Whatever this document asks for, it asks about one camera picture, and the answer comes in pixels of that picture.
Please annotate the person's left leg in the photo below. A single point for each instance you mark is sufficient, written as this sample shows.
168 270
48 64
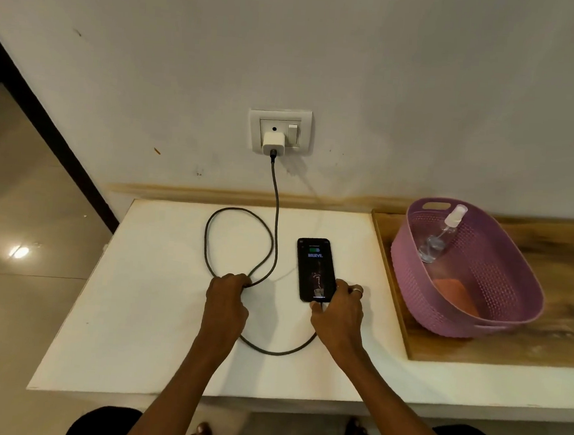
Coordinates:
102 426

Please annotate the person's left forearm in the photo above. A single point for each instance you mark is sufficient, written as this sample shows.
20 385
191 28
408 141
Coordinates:
179 394

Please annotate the white charger adapter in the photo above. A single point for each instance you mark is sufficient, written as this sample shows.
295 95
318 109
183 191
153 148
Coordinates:
273 142

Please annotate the white wall socket plate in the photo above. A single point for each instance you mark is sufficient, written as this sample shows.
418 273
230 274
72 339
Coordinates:
302 122

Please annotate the person's left hand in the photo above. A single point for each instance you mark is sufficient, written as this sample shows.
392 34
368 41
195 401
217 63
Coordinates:
224 306

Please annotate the black smartphone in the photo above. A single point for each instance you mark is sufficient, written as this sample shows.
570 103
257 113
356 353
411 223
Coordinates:
315 266

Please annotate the clear spray bottle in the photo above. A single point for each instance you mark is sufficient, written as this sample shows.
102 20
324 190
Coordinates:
439 239

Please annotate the person's right thumb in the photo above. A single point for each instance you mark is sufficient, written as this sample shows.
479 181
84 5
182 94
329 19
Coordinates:
317 312

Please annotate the orange sponge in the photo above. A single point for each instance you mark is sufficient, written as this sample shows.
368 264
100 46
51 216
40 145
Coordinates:
457 295

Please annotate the person's right forearm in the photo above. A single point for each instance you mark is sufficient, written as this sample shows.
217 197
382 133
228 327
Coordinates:
390 411

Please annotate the wooden board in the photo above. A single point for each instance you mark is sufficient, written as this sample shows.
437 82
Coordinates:
563 296

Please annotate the person's right hand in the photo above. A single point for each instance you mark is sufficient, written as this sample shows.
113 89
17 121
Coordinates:
340 325

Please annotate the purple plastic basket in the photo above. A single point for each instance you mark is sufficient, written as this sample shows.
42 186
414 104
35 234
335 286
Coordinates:
491 270

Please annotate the person's left fingers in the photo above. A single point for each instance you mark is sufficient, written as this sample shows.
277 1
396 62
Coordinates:
230 279

